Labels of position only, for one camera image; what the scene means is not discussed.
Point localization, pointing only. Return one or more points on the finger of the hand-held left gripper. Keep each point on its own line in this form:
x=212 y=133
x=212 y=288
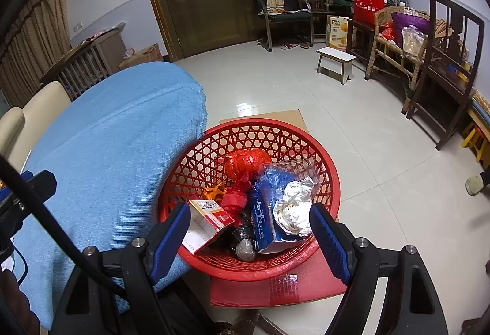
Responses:
x=44 y=185

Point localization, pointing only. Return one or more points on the purple bag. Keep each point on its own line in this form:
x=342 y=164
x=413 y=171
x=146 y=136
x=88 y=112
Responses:
x=411 y=21

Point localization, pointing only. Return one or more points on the dark plastic bag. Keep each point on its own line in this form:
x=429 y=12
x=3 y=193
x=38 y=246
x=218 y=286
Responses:
x=245 y=248

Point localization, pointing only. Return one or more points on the wooden crib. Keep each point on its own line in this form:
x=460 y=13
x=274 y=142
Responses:
x=111 y=51

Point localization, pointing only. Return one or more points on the beige curtain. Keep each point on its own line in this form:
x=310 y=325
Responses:
x=30 y=44

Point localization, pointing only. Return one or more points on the large dark wooden chair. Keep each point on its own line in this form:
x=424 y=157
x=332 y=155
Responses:
x=446 y=82

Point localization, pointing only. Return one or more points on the small red bag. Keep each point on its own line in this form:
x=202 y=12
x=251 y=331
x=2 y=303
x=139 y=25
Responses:
x=389 y=31

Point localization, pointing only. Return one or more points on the red patterned cloth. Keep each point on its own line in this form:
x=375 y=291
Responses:
x=95 y=35

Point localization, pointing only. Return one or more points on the red and white carton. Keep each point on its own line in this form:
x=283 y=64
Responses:
x=206 y=224

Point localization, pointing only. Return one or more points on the brown cardboard box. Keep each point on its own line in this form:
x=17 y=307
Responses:
x=145 y=55

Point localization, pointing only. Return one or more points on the red plastic bag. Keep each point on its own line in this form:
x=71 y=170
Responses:
x=247 y=164

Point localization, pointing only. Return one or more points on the orange and white box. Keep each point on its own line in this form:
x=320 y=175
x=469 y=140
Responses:
x=337 y=34

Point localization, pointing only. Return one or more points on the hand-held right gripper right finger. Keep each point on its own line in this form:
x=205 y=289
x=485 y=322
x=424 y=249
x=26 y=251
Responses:
x=329 y=243

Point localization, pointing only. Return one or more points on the crumpled clear plastic bag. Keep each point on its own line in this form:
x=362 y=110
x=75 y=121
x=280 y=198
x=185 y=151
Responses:
x=130 y=51

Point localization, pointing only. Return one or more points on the black metal chair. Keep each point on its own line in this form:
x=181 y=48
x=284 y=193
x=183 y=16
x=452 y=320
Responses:
x=291 y=16

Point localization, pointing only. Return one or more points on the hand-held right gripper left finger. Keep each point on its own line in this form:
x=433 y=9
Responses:
x=172 y=239

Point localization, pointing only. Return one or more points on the beige sofa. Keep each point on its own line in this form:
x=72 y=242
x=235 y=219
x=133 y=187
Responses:
x=42 y=105

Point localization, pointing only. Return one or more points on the white tissue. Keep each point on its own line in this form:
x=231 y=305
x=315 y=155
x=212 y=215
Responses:
x=293 y=208

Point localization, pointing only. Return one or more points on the filled clear plastic bag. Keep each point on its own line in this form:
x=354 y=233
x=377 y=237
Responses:
x=413 y=40

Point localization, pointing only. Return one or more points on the white stool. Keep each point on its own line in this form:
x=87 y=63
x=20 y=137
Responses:
x=337 y=54

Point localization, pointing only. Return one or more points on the blue plastic packet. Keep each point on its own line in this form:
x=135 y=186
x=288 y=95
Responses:
x=264 y=220

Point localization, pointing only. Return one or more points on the bench with woven mat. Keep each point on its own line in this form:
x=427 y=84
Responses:
x=480 y=105

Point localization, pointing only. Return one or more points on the red gift bag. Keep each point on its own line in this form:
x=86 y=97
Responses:
x=367 y=7

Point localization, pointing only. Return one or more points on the rattan chair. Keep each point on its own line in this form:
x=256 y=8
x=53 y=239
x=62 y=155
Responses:
x=386 y=51

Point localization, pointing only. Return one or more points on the green desk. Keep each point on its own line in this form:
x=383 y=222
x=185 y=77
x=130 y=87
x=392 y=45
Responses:
x=342 y=3

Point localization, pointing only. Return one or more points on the orange scrap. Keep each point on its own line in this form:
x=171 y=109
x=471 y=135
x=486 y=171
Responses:
x=214 y=192

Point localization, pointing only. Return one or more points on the dark wooden side table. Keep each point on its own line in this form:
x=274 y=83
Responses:
x=361 y=36

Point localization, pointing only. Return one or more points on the person's left hand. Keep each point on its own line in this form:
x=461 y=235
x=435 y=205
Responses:
x=13 y=304

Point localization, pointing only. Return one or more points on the clear plastic container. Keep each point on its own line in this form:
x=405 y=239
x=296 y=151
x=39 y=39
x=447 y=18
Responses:
x=291 y=170

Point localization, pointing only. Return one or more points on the yellow plastic stool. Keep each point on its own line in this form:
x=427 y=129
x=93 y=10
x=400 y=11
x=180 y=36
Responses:
x=476 y=139

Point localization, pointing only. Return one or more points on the red plastic basket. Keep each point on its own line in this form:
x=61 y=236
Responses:
x=252 y=123

